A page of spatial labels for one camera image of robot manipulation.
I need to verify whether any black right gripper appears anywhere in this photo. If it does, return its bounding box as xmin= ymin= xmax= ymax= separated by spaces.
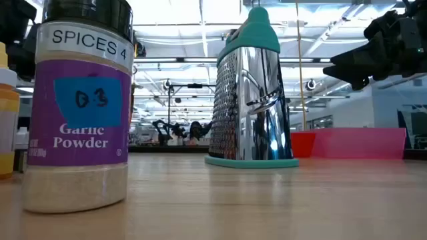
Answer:
xmin=322 ymin=19 xmax=427 ymax=91

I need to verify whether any yellow mustard bottle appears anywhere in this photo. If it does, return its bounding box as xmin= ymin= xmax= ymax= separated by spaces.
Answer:
xmin=0 ymin=41 xmax=20 ymax=180

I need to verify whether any pink plastic bin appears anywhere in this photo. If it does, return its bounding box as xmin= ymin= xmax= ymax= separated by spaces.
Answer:
xmin=310 ymin=127 xmax=407 ymax=160

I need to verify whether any black computer monitor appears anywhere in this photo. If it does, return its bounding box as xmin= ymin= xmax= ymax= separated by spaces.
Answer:
xmin=396 ymin=105 xmax=427 ymax=151

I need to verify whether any steel box grater teal trim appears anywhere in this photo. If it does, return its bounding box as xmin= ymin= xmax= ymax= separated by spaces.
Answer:
xmin=204 ymin=5 xmax=300 ymax=169

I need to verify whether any person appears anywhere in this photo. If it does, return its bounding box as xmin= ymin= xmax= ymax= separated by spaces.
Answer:
xmin=188 ymin=120 xmax=214 ymax=147

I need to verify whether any garlic powder spice jar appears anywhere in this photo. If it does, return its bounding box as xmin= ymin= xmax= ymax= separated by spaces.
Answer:
xmin=21 ymin=0 xmax=135 ymax=214

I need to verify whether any small white-capped dropper bottle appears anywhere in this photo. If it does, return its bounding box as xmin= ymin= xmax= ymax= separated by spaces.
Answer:
xmin=15 ymin=126 xmax=30 ymax=173

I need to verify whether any yellow hanging cable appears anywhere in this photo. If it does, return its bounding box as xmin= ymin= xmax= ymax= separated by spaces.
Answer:
xmin=294 ymin=0 xmax=308 ymax=131

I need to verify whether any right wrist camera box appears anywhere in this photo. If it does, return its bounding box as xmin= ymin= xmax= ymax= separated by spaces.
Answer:
xmin=383 ymin=11 xmax=424 ymax=56

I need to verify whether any black overhead camera stand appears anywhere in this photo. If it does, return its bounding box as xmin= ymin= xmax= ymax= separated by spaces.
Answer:
xmin=162 ymin=79 xmax=218 ymax=129

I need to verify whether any black aluminium table frame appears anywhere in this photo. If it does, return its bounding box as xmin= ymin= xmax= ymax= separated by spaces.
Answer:
xmin=128 ymin=145 xmax=427 ymax=160

